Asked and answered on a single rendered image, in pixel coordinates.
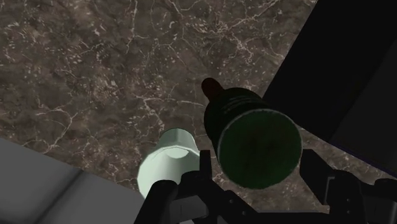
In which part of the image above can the dark green bottle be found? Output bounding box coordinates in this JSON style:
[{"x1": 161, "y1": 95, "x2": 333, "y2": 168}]
[{"x1": 200, "y1": 77, "x2": 303, "y2": 190}]

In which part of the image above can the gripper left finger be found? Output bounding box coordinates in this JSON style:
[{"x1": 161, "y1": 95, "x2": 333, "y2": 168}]
[{"x1": 134, "y1": 150, "x2": 232, "y2": 224}]

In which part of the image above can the pale green cup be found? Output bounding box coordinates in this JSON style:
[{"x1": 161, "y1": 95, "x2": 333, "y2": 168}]
[{"x1": 136, "y1": 128, "x2": 201, "y2": 200}]

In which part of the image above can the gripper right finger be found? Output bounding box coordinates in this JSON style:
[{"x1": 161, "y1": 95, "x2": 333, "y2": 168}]
[{"x1": 299, "y1": 148, "x2": 397, "y2": 224}]

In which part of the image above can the black robot stand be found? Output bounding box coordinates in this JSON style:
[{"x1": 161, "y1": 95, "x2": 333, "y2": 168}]
[{"x1": 262, "y1": 0, "x2": 397, "y2": 178}]

